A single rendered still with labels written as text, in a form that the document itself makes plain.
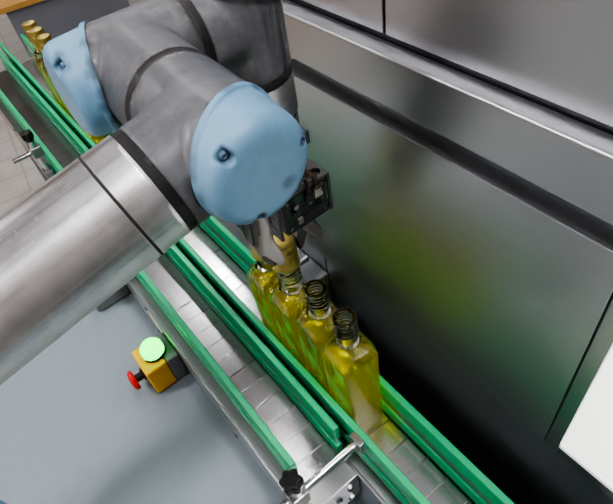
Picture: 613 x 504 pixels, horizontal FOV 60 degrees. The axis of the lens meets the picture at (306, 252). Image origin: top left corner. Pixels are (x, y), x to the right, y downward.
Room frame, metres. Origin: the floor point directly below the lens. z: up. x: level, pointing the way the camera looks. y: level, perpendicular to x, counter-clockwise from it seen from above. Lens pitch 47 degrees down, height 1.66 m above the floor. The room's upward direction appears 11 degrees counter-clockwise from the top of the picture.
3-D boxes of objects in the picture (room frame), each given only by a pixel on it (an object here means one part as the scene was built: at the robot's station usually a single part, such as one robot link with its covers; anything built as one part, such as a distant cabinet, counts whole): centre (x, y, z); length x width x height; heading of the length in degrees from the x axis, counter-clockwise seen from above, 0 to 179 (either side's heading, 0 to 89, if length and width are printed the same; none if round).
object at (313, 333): (0.42, 0.00, 0.99); 0.06 x 0.06 x 0.21; 29
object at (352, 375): (0.37, -0.03, 0.99); 0.06 x 0.06 x 0.21; 29
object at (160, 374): (0.60, 0.32, 0.79); 0.07 x 0.07 x 0.07; 30
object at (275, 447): (1.04, 0.51, 0.92); 1.75 x 0.01 x 0.08; 30
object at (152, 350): (0.60, 0.32, 0.84); 0.04 x 0.04 x 0.03
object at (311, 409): (1.08, 0.44, 0.92); 1.75 x 0.01 x 0.08; 30
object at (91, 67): (0.39, 0.10, 1.47); 0.11 x 0.11 x 0.08; 30
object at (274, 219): (0.45, 0.01, 1.31); 0.09 x 0.08 x 0.12; 31
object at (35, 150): (1.15, 0.62, 0.94); 0.07 x 0.04 x 0.13; 120
